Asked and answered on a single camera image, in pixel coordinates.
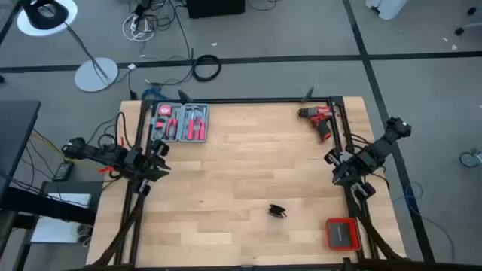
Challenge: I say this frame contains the red cordless drill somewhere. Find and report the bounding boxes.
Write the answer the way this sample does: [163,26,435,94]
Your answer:
[297,105,335,144]

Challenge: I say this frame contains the black cord with round reel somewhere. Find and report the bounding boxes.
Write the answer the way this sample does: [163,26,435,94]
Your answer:
[267,203,288,220]

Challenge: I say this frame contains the white plastic object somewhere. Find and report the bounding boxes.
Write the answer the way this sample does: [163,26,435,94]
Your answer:
[365,0,410,21]

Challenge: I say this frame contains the black desk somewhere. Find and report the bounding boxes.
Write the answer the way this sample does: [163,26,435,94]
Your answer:
[0,99,98,227]

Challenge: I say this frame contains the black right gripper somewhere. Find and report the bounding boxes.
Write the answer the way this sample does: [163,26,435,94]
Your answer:
[324,148,377,201]

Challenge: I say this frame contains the white floor lamp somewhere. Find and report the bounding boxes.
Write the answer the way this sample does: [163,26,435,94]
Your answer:
[17,0,120,93]

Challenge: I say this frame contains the red tray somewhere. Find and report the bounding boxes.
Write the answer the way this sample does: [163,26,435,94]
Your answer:
[325,217,363,252]

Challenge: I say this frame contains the grey caster wheel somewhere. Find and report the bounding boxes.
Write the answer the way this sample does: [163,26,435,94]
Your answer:
[459,148,482,169]

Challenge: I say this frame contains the large black box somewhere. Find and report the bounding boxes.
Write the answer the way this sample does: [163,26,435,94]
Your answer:
[186,0,246,20]

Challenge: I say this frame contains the black aluminium table frame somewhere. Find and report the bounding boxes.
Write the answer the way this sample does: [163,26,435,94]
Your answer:
[86,96,411,271]

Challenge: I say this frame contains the red-handled pliers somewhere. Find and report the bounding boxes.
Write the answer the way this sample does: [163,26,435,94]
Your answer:
[164,117,179,141]

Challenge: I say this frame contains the red-handled screwdriver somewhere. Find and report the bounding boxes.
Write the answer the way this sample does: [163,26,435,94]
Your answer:
[198,107,207,140]

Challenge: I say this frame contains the office chair base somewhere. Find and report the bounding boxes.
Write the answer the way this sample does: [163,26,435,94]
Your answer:
[453,5,482,37]

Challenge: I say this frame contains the black rectangular box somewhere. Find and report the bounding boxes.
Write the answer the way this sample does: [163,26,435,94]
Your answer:
[331,221,357,248]

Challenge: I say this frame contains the blue cable bundle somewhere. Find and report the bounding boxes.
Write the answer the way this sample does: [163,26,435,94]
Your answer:
[141,87,163,101]

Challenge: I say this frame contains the white power strip with cable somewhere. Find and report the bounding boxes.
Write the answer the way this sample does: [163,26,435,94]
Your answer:
[121,11,156,43]

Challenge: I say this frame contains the coiled black floor cable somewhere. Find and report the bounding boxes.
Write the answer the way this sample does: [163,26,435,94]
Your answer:
[191,54,222,83]

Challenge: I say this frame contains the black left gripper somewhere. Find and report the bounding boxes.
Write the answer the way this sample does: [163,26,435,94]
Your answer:
[126,140,172,196]

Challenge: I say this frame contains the grey tool kit case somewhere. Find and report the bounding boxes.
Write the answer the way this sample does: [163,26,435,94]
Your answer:
[149,102,210,143]

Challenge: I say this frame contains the long blue floor cable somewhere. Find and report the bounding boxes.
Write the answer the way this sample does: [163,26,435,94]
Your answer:
[391,181,456,264]

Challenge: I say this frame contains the black power adapter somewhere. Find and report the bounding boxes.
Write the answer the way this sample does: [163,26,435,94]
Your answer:
[52,160,75,182]

